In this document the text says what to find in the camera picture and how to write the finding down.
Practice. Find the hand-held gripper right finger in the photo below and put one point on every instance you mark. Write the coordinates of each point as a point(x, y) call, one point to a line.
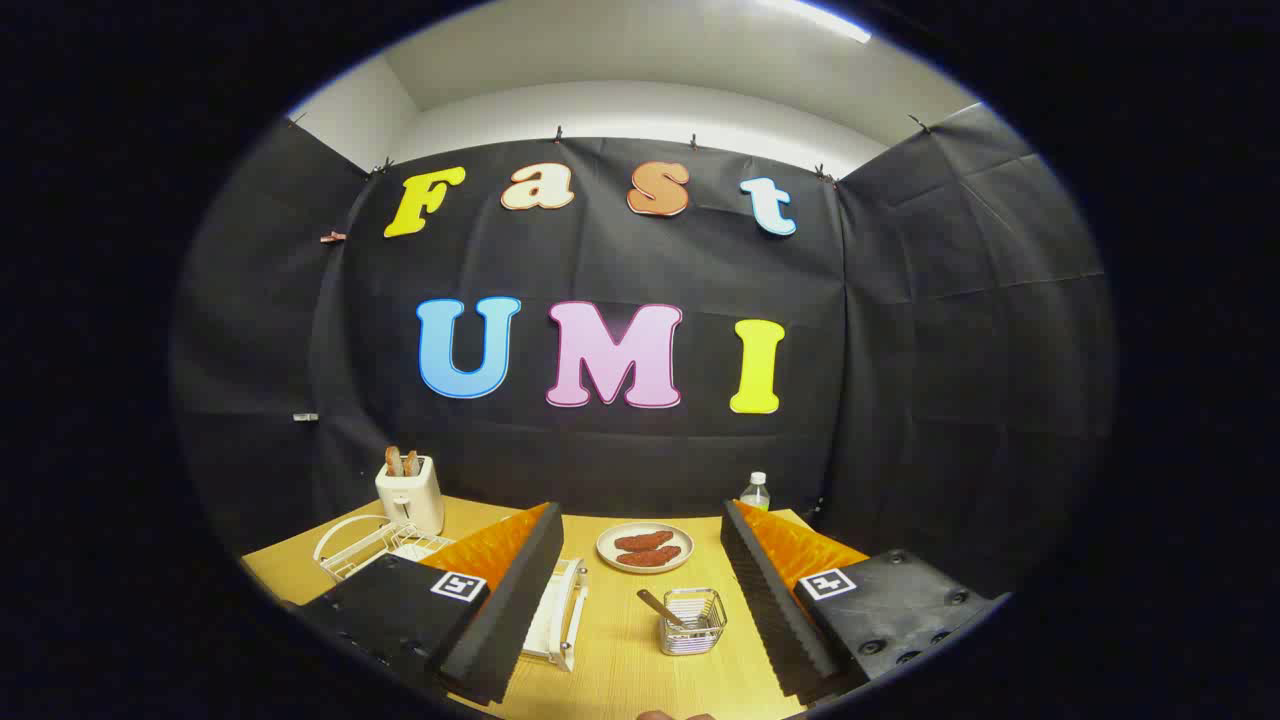
point(770, 590)

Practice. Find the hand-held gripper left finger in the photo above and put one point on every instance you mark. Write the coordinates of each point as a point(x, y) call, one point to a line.
point(505, 590)

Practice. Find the white round plate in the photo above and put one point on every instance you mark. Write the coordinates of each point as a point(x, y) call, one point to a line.
point(610, 548)

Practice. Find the green label drink bottle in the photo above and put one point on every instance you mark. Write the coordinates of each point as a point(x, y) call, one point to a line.
point(755, 495)

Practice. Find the red meat steak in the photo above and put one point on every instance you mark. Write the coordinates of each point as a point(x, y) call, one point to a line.
point(645, 541)
point(650, 557)

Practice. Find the white toaster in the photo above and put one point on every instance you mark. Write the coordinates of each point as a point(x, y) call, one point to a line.
point(412, 495)

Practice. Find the black backdrop cloth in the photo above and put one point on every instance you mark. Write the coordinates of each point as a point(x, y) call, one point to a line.
point(620, 460)

